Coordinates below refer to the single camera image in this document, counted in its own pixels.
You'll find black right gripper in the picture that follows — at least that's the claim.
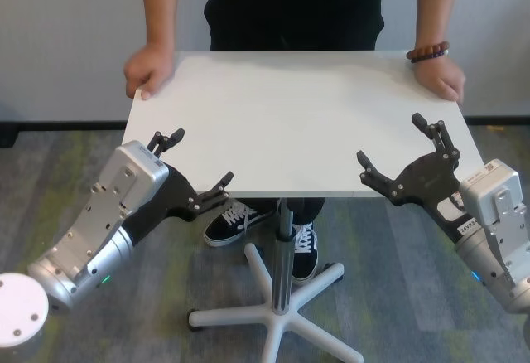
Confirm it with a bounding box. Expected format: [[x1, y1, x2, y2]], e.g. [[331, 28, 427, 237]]
[[356, 112, 477, 244]]

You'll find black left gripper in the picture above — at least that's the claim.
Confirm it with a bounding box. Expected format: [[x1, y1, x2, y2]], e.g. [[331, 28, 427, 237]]
[[123, 128, 235, 250]]

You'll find white table top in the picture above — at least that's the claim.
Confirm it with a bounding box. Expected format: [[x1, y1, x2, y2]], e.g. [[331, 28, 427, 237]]
[[123, 50, 485, 199]]

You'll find person's right forearm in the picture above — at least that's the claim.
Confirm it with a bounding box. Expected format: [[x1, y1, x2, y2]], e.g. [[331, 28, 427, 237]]
[[138, 0, 186, 49]]

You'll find person's left forearm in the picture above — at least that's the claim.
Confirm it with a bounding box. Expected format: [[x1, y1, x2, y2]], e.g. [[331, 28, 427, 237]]
[[416, 0, 473, 47]]

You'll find person's left hand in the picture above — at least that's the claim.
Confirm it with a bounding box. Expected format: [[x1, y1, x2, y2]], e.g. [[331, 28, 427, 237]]
[[413, 58, 467, 105]]

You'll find person's right hand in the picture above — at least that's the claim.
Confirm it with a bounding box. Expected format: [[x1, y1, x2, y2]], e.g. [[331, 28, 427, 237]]
[[123, 42, 175, 101]]

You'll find person's right black sneaker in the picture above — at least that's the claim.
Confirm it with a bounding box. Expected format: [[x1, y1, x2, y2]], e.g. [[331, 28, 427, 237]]
[[203, 199, 277, 249]]

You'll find person's black sneaker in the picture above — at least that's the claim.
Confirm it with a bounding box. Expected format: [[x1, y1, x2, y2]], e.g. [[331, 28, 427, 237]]
[[291, 221, 320, 285], [203, 199, 277, 249]]

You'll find silver table column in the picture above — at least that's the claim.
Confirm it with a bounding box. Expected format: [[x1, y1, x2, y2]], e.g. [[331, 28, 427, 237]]
[[271, 197, 297, 318]]

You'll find person's left black sneaker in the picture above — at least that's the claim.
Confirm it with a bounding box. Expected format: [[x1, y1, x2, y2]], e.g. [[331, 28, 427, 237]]
[[291, 221, 320, 285]]

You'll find white star table base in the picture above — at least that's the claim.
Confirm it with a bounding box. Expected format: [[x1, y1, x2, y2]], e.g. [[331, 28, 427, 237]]
[[188, 242, 365, 363]]

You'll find white round robot disc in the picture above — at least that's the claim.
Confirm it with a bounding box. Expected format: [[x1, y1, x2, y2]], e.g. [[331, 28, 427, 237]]
[[0, 272, 50, 347]]

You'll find brown wooden bead bracelet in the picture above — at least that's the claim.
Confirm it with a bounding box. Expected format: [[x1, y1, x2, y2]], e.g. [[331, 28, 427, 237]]
[[405, 40, 451, 61]]

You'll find black wall baseboard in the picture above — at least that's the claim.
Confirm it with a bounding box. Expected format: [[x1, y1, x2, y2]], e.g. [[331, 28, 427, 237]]
[[0, 119, 530, 131]]

